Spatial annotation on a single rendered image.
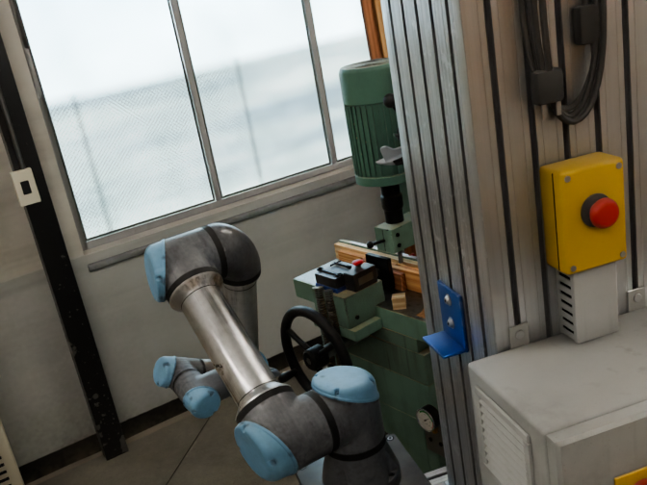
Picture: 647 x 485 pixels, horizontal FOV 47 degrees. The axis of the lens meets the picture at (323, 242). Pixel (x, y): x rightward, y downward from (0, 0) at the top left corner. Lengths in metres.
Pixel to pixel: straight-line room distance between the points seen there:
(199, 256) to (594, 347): 0.80
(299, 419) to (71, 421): 2.12
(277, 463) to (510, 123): 0.69
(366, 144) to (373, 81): 0.16
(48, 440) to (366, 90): 2.10
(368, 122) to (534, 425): 1.18
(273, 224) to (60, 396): 1.17
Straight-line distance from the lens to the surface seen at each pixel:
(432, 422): 1.91
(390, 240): 2.02
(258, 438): 1.29
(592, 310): 1.01
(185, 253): 1.48
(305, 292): 2.22
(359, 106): 1.90
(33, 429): 3.33
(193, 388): 1.77
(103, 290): 3.19
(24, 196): 2.94
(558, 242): 0.96
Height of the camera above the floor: 1.72
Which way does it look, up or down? 19 degrees down
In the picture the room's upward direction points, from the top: 10 degrees counter-clockwise
